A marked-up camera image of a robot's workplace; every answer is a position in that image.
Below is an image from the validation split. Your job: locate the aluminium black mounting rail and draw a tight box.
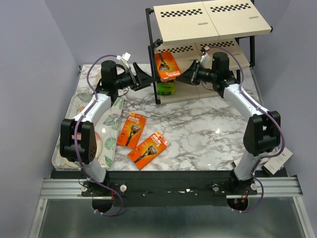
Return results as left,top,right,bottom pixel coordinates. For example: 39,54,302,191
40,171,303,207

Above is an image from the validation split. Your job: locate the white paper card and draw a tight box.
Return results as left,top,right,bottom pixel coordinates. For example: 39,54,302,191
233,147,293,181

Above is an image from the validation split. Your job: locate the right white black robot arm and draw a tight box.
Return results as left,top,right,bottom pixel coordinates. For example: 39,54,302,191
176,48,283,194

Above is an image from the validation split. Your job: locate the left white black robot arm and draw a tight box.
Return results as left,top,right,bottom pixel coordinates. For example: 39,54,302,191
59,53,155,196

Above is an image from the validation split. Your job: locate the beige black three-tier shelf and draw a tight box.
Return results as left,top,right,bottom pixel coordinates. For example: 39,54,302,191
145,0,274,105

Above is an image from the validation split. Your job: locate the orange Gillette Fusion5 box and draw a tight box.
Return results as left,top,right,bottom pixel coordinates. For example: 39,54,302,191
116,112,147,149

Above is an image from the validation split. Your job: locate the black green razor box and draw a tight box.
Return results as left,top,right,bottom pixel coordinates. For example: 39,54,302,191
157,82,175,96

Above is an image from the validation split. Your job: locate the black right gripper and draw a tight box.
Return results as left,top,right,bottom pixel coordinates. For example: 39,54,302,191
175,60,216,86

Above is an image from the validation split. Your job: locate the clear drinking glass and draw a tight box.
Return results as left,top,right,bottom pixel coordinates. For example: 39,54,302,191
77,87,92,103

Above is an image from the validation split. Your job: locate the white bowl orange rim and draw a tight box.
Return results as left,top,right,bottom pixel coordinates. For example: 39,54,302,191
96,73,102,85

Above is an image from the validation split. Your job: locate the purple cable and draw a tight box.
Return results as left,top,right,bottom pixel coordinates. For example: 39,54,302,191
71,55,124,217
205,46,287,214

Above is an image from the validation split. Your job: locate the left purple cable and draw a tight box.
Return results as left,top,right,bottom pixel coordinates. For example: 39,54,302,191
71,55,124,217

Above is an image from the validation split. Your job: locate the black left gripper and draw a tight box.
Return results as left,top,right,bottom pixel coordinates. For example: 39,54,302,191
114,62,157,91

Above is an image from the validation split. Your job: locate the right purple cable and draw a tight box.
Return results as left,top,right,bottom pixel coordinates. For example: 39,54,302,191
205,46,287,214

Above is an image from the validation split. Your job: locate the pink white plate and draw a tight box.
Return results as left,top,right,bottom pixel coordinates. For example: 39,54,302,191
62,132,102,168

